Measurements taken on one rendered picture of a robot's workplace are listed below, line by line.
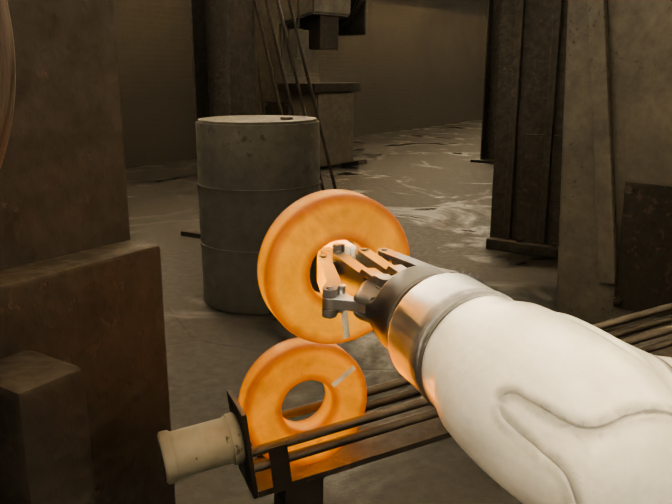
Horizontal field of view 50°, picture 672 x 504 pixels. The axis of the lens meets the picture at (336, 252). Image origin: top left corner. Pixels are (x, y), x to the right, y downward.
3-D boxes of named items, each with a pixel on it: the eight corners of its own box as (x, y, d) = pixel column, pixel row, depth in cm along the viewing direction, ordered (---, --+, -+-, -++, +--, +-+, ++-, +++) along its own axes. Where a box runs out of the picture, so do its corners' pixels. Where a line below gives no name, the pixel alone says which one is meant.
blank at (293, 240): (247, 202, 69) (257, 209, 66) (393, 177, 74) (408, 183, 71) (265, 348, 74) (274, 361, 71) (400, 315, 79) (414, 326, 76)
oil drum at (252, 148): (176, 302, 350) (166, 116, 329) (254, 274, 398) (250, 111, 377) (272, 325, 319) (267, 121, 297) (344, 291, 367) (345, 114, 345)
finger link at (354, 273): (395, 323, 59) (380, 325, 59) (341, 281, 69) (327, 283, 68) (397, 278, 58) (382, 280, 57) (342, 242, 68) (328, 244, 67)
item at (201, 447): (162, 468, 85) (153, 423, 83) (236, 447, 88) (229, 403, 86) (170, 495, 79) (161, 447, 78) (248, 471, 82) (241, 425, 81)
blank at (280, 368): (285, 477, 90) (294, 491, 87) (211, 395, 83) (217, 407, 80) (379, 395, 92) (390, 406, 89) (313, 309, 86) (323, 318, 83)
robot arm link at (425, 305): (528, 405, 51) (482, 370, 57) (540, 286, 49) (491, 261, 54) (415, 428, 48) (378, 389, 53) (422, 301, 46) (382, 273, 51)
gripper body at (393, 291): (383, 380, 53) (337, 333, 61) (481, 363, 56) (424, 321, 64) (387, 285, 51) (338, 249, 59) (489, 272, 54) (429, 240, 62)
